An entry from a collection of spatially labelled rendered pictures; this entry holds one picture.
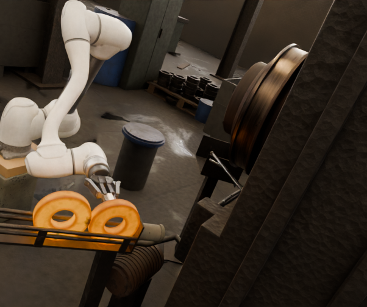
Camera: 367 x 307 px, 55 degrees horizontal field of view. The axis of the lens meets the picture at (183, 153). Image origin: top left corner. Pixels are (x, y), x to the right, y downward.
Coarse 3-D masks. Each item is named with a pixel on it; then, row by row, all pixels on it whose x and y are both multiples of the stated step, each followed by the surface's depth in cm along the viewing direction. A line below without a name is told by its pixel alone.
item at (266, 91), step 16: (288, 48) 110; (272, 64) 105; (288, 64) 106; (272, 80) 104; (256, 96) 105; (272, 96) 103; (256, 112) 105; (240, 128) 109; (256, 128) 106; (240, 144) 111; (240, 160) 117
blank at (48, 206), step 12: (60, 192) 95; (72, 192) 97; (48, 204) 93; (60, 204) 95; (72, 204) 96; (84, 204) 98; (36, 216) 94; (48, 216) 95; (84, 216) 100; (60, 228) 99; (72, 228) 100; (84, 228) 102; (60, 240) 101
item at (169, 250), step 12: (204, 144) 204; (216, 144) 204; (228, 144) 205; (204, 156) 207; (216, 156) 207; (228, 156) 208; (204, 168) 181; (216, 168) 181; (228, 168) 182; (240, 168) 182; (204, 180) 198; (216, 180) 194; (228, 180) 185; (204, 192) 196; (168, 252) 212
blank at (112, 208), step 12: (108, 204) 102; (120, 204) 103; (132, 204) 107; (96, 216) 101; (108, 216) 103; (120, 216) 104; (132, 216) 106; (96, 228) 103; (108, 228) 108; (120, 228) 108; (132, 228) 109; (120, 240) 109
